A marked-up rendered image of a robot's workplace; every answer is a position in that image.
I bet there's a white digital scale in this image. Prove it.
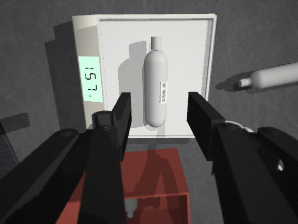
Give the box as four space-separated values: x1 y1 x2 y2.
72 14 217 138

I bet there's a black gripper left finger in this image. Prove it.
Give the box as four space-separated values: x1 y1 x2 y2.
0 92 132 224

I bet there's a red open box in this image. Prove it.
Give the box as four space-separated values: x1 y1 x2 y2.
56 148 190 224

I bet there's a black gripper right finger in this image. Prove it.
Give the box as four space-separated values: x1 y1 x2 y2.
187 92 298 224

